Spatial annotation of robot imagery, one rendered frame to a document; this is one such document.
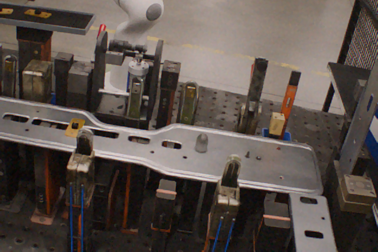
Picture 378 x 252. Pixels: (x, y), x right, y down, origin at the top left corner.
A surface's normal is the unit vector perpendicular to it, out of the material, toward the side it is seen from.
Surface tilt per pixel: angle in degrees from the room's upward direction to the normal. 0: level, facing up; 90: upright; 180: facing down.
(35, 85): 90
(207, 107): 0
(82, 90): 90
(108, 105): 0
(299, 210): 0
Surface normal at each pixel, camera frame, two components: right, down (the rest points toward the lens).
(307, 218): 0.15, -0.84
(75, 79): -0.07, 0.52
